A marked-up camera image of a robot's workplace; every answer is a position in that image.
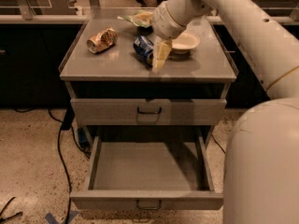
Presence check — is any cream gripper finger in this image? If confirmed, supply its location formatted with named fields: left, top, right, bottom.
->
left=152, top=38, right=172, bottom=73

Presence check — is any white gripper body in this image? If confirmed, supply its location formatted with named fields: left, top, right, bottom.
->
left=151, top=2, right=186, bottom=40

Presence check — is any blue pepsi can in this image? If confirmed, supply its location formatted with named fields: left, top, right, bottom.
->
left=133, top=35, right=153, bottom=65

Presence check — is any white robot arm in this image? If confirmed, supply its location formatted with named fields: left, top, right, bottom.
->
left=152, top=0, right=299, bottom=224

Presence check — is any crushed gold soda can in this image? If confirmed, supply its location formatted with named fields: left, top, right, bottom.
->
left=87, top=27, right=118, bottom=54

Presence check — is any grey drawer cabinet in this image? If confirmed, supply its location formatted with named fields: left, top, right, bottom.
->
left=61, top=8, right=236, bottom=140

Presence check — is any closed upper grey drawer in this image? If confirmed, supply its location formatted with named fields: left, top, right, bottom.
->
left=71, top=98, right=226, bottom=126

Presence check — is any open lower grey drawer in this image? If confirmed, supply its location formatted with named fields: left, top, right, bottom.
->
left=71, top=137, right=223, bottom=211

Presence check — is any green chip bag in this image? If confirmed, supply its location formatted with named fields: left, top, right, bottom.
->
left=118, top=11, right=152, bottom=28

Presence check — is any white paper bowl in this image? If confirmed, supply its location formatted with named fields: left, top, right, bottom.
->
left=172, top=32, right=200, bottom=54

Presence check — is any blue tape floor marker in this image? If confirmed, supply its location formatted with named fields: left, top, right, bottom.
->
left=44, top=210, right=80, bottom=224

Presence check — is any black floor cable left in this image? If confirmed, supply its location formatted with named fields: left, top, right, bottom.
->
left=13, top=107, right=92, bottom=224

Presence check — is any black cable bottom left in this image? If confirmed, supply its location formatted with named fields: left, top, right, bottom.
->
left=0, top=196, right=24, bottom=224

